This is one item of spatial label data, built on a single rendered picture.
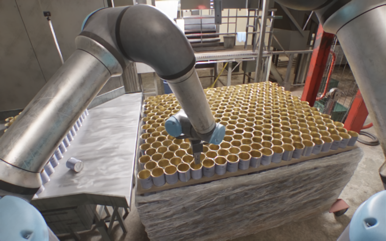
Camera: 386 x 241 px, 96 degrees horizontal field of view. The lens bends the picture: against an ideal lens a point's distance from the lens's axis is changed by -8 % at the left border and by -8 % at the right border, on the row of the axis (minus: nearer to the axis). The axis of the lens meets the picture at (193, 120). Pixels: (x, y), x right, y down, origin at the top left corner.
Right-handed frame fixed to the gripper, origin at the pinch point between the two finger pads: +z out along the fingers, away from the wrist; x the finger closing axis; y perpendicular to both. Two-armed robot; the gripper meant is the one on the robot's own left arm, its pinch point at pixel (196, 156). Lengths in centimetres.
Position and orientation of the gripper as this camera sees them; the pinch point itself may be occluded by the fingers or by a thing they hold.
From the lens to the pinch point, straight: 95.9
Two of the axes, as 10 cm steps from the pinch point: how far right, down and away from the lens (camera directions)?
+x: -1.9, -4.9, 8.5
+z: 0.6, 8.6, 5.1
